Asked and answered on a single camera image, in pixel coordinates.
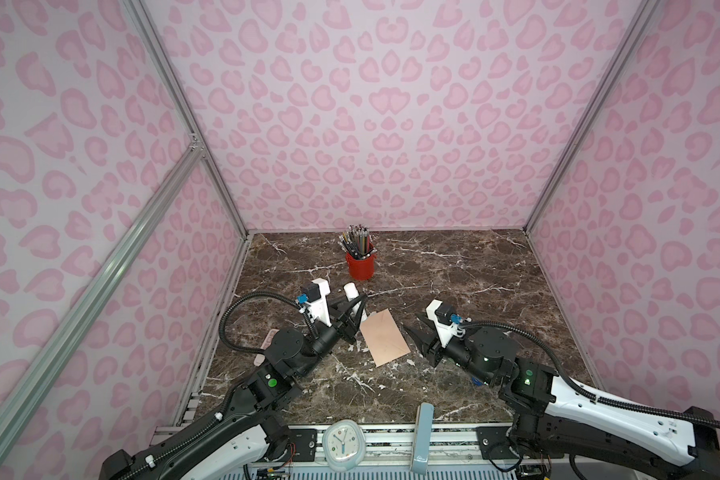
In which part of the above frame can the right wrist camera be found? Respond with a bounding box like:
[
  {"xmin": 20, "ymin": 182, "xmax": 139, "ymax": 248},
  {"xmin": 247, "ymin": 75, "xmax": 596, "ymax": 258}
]
[{"xmin": 425, "ymin": 299, "xmax": 465, "ymax": 348}]

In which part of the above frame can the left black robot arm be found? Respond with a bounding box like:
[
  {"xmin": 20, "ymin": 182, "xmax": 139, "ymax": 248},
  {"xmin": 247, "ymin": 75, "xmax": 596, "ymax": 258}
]
[{"xmin": 99, "ymin": 294, "xmax": 368, "ymax": 479}]

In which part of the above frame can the coloured pencils bunch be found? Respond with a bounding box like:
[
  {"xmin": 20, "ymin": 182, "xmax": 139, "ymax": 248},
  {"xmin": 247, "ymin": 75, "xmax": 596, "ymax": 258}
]
[{"xmin": 338, "ymin": 225, "xmax": 376, "ymax": 260}]

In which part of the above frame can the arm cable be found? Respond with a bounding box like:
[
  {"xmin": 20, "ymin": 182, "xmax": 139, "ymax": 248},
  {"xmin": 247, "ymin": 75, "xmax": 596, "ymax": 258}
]
[
  {"xmin": 218, "ymin": 291, "xmax": 304, "ymax": 355},
  {"xmin": 458, "ymin": 322, "xmax": 720, "ymax": 475}
]

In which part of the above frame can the pink calculator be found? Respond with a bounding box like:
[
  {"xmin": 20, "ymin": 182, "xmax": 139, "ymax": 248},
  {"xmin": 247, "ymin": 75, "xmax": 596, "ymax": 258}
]
[{"xmin": 253, "ymin": 329, "xmax": 279, "ymax": 366}]

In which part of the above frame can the pink envelope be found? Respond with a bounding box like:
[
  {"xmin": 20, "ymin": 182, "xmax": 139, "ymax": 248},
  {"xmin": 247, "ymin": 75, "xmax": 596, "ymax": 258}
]
[{"xmin": 360, "ymin": 309, "xmax": 410, "ymax": 367}]

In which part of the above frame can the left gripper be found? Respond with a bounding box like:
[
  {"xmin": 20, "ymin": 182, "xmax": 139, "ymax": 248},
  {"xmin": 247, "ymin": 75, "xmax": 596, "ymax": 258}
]
[{"xmin": 296, "ymin": 289, "xmax": 365, "ymax": 382}]

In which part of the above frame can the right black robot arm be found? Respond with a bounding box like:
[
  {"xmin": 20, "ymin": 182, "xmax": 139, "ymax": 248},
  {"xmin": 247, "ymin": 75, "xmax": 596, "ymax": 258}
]
[{"xmin": 405, "ymin": 326, "xmax": 720, "ymax": 479}]

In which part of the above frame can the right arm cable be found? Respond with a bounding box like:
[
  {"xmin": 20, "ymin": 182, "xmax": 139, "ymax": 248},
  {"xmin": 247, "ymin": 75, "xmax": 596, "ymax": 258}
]
[{"xmin": 458, "ymin": 322, "xmax": 720, "ymax": 475}]

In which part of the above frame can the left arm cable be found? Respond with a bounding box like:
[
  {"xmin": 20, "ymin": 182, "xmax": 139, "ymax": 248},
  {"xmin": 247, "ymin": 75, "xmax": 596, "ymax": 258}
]
[{"xmin": 218, "ymin": 291, "xmax": 304, "ymax": 355}]

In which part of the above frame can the red pencil cup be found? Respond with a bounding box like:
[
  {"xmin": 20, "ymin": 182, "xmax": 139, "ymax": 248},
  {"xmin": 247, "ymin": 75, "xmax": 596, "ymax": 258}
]
[{"xmin": 345, "ymin": 253, "xmax": 375, "ymax": 281}]

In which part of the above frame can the white alarm clock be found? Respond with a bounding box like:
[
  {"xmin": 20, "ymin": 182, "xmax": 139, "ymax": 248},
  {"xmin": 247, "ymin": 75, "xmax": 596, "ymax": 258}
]
[{"xmin": 322, "ymin": 420, "xmax": 367, "ymax": 472}]

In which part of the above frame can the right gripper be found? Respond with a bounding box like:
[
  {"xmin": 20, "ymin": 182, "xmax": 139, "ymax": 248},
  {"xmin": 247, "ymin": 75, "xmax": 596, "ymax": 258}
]
[{"xmin": 400, "ymin": 313, "xmax": 498, "ymax": 388}]

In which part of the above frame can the aluminium frame rail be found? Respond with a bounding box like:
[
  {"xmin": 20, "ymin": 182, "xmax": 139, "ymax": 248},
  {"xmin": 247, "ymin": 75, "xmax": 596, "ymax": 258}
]
[{"xmin": 137, "ymin": 422, "xmax": 664, "ymax": 480}]

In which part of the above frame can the white glue stick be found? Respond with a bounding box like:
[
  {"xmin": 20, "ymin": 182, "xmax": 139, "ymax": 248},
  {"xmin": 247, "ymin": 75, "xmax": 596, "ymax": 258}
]
[{"xmin": 343, "ymin": 282, "xmax": 367, "ymax": 326}]

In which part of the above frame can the light blue phone stand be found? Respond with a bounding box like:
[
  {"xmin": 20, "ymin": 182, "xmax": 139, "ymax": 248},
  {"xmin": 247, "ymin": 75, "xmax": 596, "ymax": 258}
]
[{"xmin": 410, "ymin": 403, "xmax": 434, "ymax": 476}]

